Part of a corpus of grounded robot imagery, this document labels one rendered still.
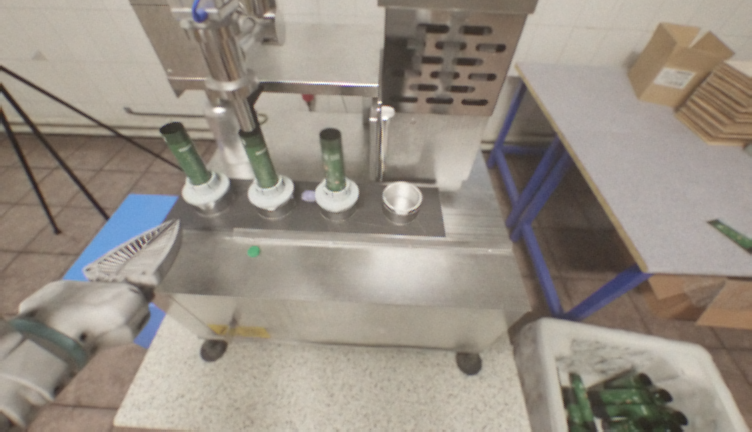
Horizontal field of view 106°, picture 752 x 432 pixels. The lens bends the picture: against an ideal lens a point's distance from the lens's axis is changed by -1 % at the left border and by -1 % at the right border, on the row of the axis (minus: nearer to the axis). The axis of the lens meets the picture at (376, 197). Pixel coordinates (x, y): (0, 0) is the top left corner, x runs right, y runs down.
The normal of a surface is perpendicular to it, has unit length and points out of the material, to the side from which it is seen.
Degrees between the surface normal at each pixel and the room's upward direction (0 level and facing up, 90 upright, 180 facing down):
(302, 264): 0
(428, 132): 90
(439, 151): 90
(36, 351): 61
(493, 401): 0
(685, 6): 90
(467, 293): 0
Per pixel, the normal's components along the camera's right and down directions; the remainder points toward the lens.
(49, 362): 0.88, -0.41
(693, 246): 0.03, -0.66
